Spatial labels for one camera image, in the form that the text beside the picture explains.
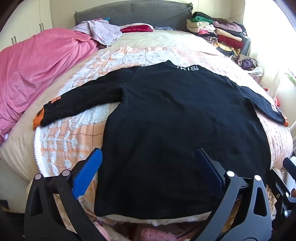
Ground red pillow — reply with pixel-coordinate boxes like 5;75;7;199
120;24;154;33

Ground orange and white patterned blanket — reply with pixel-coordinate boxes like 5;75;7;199
33;45;294;232

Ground grey quilted headboard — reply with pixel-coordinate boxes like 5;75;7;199
74;0;193;32

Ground beige bed quilt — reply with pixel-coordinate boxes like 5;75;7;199
0;29;234;183

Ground pink dotted pants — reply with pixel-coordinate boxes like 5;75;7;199
139;228;199;241

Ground lilac garment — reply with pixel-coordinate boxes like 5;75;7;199
72;20;123;48

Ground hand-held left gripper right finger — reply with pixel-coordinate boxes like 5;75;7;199
195;148;272;241

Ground pink blanket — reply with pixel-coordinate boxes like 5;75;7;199
0;28;102;145

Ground person's left hand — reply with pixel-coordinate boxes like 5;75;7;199
92;219;110;241

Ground red box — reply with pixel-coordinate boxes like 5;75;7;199
264;87;281;107

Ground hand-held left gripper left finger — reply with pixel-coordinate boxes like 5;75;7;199
24;148;109;241

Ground black sweater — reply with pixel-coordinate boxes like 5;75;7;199
32;60;289;220

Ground crumpled clothes heap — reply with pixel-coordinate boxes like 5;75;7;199
231;54;264;78

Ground stack of folded clothes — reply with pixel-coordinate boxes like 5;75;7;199
186;11;249;56

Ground white curtain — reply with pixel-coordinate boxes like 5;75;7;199
244;0;296;112

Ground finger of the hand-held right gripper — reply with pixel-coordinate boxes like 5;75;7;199
269;169;296;223
282;157;296;173

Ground cream wardrobe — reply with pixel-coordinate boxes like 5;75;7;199
0;0;53;52

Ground green cloth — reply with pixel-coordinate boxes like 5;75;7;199
285;70;296;85

